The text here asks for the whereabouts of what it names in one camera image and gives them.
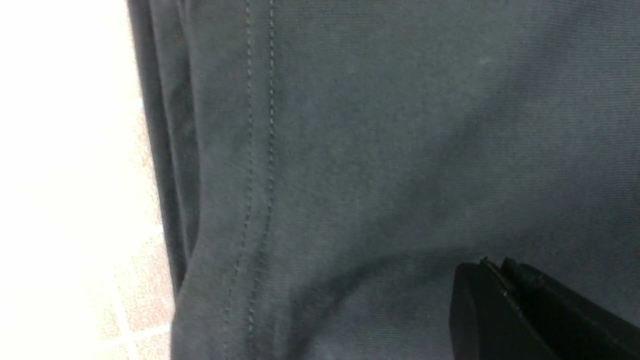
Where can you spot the dark gray long-sleeved shirt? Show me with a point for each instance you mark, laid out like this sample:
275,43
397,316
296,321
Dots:
323,166

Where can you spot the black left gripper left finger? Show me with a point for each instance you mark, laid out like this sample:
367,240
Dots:
485,320

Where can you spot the beige checkered tablecloth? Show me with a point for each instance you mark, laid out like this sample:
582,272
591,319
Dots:
84,273

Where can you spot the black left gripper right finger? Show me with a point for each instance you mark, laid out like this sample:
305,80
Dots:
571,325

